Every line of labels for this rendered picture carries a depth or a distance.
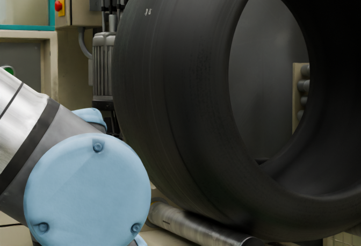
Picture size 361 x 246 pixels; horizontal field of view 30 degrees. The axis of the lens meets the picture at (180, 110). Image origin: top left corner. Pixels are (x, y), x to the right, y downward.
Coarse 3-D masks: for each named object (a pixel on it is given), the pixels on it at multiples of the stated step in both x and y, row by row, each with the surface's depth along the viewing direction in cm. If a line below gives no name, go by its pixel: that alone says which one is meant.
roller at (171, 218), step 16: (160, 208) 127; (176, 208) 125; (160, 224) 126; (176, 224) 120; (192, 224) 116; (208, 224) 112; (192, 240) 116; (208, 240) 110; (224, 240) 106; (240, 240) 103; (256, 240) 102
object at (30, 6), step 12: (0, 0) 147; (12, 0) 148; (24, 0) 150; (36, 0) 151; (48, 0) 152; (0, 12) 147; (12, 12) 149; (24, 12) 150; (36, 12) 151; (48, 12) 152; (0, 24) 147; (12, 24) 149; (24, 24) 150; (36, 24) 151; (48, 24) 152
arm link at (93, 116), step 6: (84, 108) 62; (90, 108) 63; (78, 114) 61; (84, 114) 61; (90, 114) 62; (96, 114) 63; (90, 120) 62; (96, 120) 62; (102, 120) 63; (96, 126) 62; (102, 126) 64; (102, 132) 63; (36, 240) 62
